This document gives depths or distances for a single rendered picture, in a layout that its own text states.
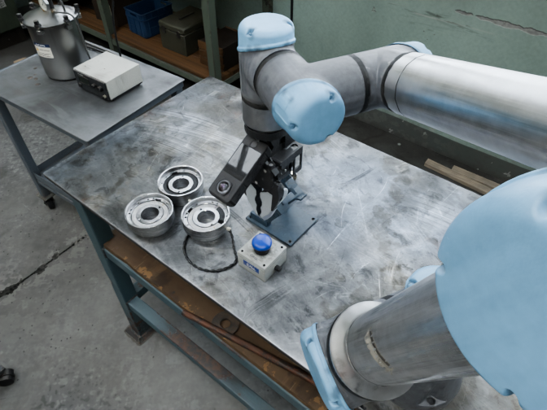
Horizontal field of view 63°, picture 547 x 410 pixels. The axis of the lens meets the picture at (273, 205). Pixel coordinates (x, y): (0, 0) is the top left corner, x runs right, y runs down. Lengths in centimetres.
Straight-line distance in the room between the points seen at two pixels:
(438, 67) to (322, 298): 51
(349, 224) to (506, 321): 78
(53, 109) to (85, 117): 13
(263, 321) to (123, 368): 99
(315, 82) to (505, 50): 177
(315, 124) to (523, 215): 34
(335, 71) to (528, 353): 39
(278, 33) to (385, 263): 54
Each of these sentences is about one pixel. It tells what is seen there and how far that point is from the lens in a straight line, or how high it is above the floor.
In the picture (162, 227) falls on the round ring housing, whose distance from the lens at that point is 97.
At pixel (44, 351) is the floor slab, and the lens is 190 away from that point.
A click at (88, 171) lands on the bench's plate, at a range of 121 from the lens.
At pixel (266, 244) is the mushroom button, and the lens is 86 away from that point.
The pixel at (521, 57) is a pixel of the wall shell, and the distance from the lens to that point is 224.
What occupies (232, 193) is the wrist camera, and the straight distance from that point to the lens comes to 68.
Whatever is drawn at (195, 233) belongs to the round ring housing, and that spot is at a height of 83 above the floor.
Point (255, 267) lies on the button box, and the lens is 88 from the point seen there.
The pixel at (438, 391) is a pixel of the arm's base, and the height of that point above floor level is 85.
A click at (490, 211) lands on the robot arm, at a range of 23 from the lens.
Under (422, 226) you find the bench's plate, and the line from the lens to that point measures 104.
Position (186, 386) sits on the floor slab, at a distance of 168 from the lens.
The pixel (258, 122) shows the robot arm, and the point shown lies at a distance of 65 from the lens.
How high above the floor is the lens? 154
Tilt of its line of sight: 46 degrees down
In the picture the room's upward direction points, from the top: straight up
